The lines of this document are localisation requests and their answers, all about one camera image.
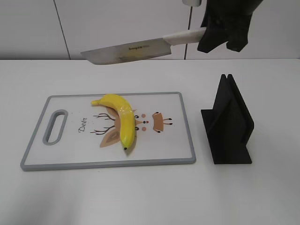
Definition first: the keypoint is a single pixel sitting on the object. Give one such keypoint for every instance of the black knife stand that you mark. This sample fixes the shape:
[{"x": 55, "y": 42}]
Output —
[{"x": 228, "y": 124}]

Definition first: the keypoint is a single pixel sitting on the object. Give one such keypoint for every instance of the knife with white handle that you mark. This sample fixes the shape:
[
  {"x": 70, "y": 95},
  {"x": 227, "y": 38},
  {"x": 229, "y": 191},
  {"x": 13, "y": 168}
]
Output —
[{"x": 142, "y": 50}]

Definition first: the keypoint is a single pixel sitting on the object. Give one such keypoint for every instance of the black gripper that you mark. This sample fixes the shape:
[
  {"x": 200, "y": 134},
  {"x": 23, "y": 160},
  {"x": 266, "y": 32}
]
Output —
[{"x": 235, "y": 16}]

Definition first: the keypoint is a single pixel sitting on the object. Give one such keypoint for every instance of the white grey-rimmed cutting board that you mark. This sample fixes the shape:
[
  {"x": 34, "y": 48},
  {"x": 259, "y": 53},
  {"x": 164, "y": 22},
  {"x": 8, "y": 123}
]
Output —
[{"x": 73, "y": 134}]

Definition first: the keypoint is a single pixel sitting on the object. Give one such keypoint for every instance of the white cylindrical fixture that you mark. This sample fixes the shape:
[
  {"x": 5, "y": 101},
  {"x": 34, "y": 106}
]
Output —
[{"x": 192, "y": 3}]

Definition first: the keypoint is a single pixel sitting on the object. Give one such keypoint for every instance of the yellow plastic banana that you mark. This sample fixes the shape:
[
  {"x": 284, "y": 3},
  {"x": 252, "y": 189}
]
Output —
[{"x": 125, "y": 113}]

